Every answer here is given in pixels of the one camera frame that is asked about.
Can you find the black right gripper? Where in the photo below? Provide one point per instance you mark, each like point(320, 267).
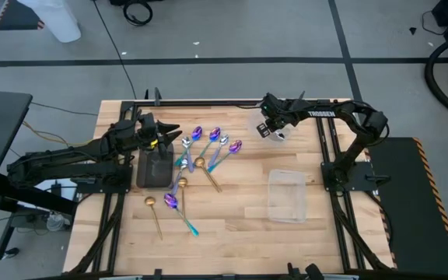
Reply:
point(278, 113)

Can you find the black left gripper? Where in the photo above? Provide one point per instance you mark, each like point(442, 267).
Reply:
point(148, 134)

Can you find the gold spoon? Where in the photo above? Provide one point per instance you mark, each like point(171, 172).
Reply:
point(150, 201)
point(183, 181)
point(199, 162)

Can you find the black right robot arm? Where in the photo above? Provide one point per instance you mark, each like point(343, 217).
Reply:
point(348, 110)

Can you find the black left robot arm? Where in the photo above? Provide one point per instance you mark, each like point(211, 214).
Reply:
point(53, 163)

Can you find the clear plastic container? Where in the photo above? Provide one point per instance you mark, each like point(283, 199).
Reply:
point(253, 124)
point(286, 202)

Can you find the dark smoky plastic bin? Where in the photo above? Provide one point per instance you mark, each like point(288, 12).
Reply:
point(154, 171)

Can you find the white flat board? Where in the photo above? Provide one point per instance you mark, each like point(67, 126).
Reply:
point(68, 194)

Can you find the small black plug adapter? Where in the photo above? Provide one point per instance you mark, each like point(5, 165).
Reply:
point(56, 190)

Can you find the clear plastic bottle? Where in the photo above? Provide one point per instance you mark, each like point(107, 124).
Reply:
point(55, 222)

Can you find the small black floor debris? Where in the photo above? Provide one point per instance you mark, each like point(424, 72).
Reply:
point(413, 30)

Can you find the large black hazard-edged mat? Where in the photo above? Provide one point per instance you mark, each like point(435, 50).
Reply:
point(410, 214)

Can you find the small black hazard-striped mat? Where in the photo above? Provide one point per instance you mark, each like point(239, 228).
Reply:
point(16, 19)

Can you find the black frame clamp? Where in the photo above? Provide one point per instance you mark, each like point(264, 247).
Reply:
point(146, 94)
point(294, 273)
point(157, 273)
point(157, 96)
point(301, 97)

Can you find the black metal table frame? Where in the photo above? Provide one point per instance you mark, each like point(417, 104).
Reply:
point(208, 103)

